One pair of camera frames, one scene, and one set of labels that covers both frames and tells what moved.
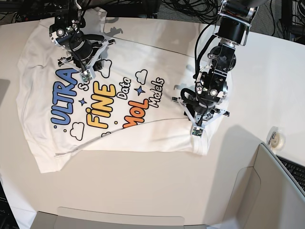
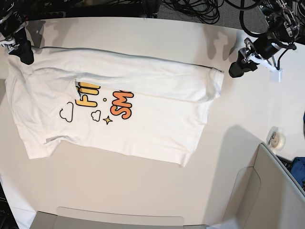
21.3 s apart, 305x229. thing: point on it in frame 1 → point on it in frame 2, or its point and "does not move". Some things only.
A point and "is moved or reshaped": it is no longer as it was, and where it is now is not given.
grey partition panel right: x=266 y=196 does not move
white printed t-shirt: x=128 y=102 is moved or reshaped
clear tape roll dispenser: x=275 y=138 does not move
